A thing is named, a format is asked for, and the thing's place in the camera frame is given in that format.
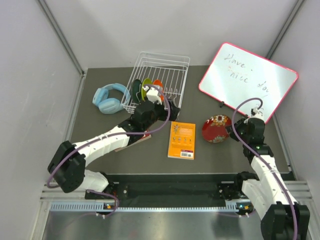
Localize red and white book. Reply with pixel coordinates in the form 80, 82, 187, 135
114, 132, 152, 152

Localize white wire dish rack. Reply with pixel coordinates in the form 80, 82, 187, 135
126, 51, 191, 108

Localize light blue headphones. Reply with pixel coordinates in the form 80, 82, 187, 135
92, 83, 131, 115

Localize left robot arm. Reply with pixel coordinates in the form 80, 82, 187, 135
47, 99, 180, 199

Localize dark green ceramic plate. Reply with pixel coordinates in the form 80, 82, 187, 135
131, 79, 142, 104

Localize grey slotted cable duct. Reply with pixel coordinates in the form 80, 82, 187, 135
50, 201, 250, 213

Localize orange plastic plate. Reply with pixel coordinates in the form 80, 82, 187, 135
153, 79, 164, 102

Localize pink framed whiteboard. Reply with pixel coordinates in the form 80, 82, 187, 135
198, 42, 299, 123

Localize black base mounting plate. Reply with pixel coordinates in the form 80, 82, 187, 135
101, 173, 244, 201

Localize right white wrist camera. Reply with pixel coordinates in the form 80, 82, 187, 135
244, 107, 265, 123

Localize lime green plastic plate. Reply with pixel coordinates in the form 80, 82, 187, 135
141, 78, 152, 101

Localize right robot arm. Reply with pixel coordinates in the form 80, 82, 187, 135
226, 117, 310, 240

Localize red floral plate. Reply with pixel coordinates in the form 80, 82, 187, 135
201, 114, 232, 144

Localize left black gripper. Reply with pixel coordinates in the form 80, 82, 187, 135
142, 99, 180, 131

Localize orange paperback book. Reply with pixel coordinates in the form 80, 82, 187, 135
167, 121, 196, 160

